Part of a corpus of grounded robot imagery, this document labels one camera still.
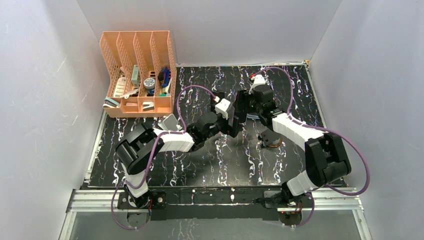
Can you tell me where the blue black tool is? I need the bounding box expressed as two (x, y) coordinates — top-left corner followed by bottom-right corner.
(157, 66), (171, 88)

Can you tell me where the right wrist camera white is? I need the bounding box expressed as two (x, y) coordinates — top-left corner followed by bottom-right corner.
(248, 74), (267, 95)

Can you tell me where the grey stand on wooden base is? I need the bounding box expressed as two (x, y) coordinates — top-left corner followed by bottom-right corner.
(257, 129), (283, 148)

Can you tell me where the green white box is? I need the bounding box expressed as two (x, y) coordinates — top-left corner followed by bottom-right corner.
(131, 64), (141, 88)

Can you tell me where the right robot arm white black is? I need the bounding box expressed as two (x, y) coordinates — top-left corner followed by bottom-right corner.
(233, 85), (352, 208)

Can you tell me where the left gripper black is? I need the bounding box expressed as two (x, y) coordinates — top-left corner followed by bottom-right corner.
(203, 104), (243, 141)

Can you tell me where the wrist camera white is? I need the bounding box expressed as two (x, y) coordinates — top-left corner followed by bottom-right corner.
(248, 74), (267, 95)
(214, 98), (233, 120)

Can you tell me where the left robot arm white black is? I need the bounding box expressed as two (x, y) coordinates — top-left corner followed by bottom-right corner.
(115, 111), (245, 209)

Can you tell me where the purple cable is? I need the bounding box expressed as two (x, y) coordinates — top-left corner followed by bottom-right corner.
(253, 66), (371, 228)
(110, 84), (220, 231)

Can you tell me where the orange plastic file organizer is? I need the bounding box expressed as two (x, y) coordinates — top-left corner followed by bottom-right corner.
(99, 30), (177, 118)

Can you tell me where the phone with blue case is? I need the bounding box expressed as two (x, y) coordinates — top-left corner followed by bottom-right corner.
(246, 113), (260, 120)

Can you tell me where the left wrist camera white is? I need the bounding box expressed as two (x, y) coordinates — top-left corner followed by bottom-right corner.
(214, 98), (233, 120)

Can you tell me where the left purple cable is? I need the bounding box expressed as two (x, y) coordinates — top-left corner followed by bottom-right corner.
(110, 84), (220, 231)

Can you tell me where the white label tag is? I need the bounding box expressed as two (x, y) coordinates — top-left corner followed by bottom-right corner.
(112, 76), (127, 98)

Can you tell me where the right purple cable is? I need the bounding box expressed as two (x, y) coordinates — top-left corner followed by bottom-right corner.
(253, 66), (371, 228)

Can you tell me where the round blue white tape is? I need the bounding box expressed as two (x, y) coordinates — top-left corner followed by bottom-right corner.
(142, 77), (156, 90)

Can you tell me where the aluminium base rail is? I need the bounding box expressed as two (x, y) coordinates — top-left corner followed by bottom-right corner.
(67, 186), (363, 221)

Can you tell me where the white stapler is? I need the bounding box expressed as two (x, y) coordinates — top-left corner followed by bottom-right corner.
(141, 101), (155, 112)

